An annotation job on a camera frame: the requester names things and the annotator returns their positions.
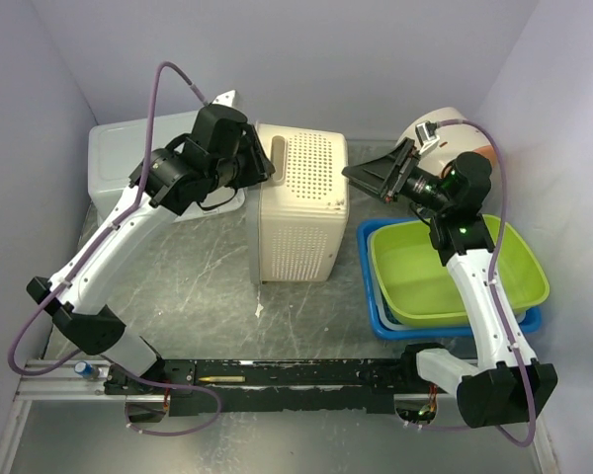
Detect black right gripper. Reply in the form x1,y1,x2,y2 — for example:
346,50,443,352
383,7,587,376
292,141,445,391
342,136,453,214

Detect cream perforated basket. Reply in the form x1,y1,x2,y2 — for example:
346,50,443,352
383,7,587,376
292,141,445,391
246,123,349,284

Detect white translucent plastic bin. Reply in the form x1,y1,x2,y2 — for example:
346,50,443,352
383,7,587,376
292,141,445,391
88,118,245,222

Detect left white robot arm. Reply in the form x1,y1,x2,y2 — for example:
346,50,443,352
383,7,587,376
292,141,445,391
27,104,274,394

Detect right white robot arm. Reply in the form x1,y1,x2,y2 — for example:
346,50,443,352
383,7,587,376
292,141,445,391
342,138,557,428

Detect cream cylindrical bucket orange rim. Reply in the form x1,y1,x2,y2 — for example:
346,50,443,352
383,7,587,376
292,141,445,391
396,107,497,177

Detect green plastic tub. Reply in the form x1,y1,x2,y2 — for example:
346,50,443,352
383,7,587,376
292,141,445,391
367,220,550,327

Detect blue plastic tub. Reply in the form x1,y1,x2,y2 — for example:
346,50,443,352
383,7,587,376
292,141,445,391
357,218,550,341

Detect brass pencil-like rod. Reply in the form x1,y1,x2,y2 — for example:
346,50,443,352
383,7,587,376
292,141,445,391
199,375,246,384

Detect blue capacitor cylinder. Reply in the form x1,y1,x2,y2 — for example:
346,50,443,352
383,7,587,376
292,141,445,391
74,360,101,380

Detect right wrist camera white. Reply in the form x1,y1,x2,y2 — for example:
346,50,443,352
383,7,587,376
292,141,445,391
415,120,440,157

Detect aluminium rail frame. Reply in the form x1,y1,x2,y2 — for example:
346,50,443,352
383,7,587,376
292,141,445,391
0,360,559,473

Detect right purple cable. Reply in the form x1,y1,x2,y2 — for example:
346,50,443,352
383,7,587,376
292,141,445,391
404,118,539,448

